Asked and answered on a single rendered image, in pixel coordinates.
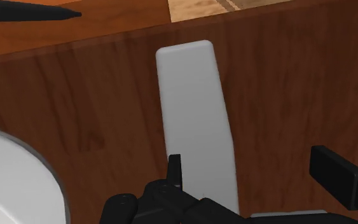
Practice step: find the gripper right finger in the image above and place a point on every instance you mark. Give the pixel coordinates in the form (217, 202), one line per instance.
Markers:
(336, 173)

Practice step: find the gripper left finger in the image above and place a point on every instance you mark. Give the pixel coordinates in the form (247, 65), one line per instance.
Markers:
(174, 173)

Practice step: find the white round plate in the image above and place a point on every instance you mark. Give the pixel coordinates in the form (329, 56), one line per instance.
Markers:
(14, 183)

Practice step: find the white flat rectangular slab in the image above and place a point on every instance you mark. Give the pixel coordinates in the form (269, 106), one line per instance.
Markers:
(194, 118)

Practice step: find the black tapered pointed object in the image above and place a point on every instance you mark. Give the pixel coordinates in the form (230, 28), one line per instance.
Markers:
(30, 11)

